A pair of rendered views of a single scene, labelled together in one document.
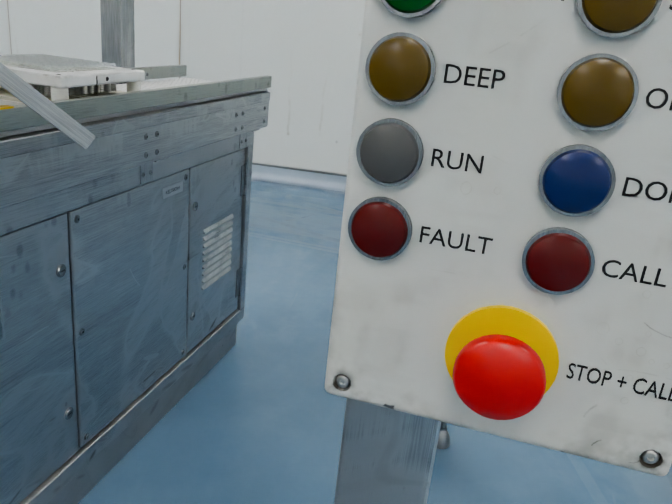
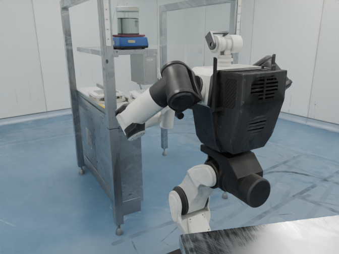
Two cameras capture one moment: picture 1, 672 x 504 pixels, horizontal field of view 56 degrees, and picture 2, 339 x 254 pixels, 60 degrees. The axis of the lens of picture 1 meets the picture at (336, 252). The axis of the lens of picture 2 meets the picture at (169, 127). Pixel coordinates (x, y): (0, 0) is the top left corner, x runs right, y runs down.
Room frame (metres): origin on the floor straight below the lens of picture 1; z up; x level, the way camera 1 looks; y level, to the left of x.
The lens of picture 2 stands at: (-0.93, 1.87, 1.37)
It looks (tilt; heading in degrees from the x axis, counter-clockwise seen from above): 18 degrees down; 316
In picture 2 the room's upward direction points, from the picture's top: straight up
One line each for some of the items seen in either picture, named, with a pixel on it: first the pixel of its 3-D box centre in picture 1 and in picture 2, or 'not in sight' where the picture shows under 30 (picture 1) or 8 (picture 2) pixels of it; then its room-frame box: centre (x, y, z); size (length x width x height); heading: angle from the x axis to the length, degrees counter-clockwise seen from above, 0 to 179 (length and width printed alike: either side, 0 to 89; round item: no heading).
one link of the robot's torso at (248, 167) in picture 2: not in sight; (234, 171); (-0.35, 0.96, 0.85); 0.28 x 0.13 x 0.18; 165
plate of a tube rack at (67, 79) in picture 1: (49, 70); (106, 93); (1.18, 0.56, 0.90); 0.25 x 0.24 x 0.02; 76
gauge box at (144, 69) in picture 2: not in sight; (143, 67); (0.67, 0.56, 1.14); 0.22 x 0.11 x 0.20; 165
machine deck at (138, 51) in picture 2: not in sight; (113, 50); (0.90, 0.65, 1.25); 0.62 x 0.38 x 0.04; 165
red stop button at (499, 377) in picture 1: (500, 363); not in sight; (0.26, -0.08, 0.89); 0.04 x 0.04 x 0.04; 75
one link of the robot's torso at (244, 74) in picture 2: not in sight; (232, 103); (-0.32, 0.95, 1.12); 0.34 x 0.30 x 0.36; 75
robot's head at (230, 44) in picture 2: not in sight; (226, 47); (-0.26, 0.93, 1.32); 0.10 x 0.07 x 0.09; 75
